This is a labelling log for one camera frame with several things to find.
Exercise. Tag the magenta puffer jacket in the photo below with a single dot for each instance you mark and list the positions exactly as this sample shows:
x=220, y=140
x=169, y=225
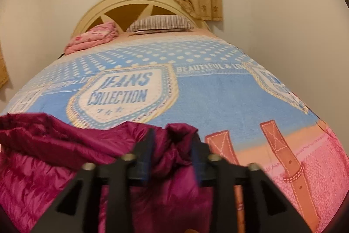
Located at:
x=41, y=167

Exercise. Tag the pink folded blanket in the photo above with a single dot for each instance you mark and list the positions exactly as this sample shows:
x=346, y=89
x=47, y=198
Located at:
x=90, y=37

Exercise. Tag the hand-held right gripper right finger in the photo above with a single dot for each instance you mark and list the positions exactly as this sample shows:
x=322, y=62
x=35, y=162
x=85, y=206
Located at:
x=196, y=160

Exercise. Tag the cream wooden headboard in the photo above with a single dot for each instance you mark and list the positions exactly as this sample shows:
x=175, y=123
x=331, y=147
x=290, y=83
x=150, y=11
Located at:
x=125, y=7

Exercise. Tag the bed with pink blue bedspread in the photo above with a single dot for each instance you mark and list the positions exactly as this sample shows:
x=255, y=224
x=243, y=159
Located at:
x=212, y=91

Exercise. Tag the striped pillow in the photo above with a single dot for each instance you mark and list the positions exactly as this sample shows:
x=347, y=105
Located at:
x=160, y=23

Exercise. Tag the pink bed sheet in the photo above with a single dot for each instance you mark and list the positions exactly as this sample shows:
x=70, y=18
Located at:
x=163, y=34

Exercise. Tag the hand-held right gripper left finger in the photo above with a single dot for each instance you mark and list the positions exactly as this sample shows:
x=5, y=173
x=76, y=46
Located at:
x=148, y=152

